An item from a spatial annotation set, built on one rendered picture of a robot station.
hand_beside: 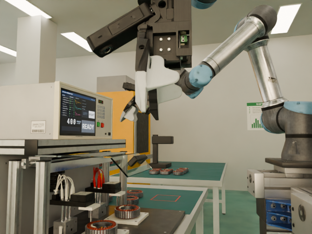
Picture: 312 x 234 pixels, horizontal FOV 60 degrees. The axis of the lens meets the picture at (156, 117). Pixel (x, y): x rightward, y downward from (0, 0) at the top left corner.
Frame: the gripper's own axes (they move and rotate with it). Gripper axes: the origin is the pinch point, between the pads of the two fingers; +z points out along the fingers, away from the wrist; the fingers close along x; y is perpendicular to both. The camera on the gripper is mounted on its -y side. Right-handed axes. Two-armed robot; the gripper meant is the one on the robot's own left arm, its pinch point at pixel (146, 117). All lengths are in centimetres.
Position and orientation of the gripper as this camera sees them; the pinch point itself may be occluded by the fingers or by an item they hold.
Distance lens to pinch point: 42.5
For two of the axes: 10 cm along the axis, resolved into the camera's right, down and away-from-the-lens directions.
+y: 9.9, -0.1, -1.3
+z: 0.0, 10.0, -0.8
